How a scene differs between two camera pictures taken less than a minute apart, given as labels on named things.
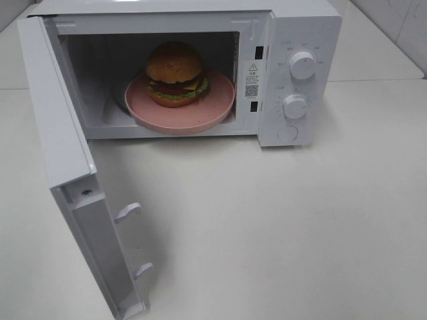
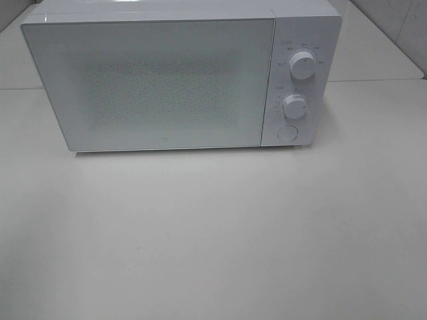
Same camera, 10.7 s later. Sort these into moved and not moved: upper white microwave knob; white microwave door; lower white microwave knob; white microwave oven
Moved: white microwave door
Not moved: lower white microwave knob; white microwave oven; upper white microwave knob
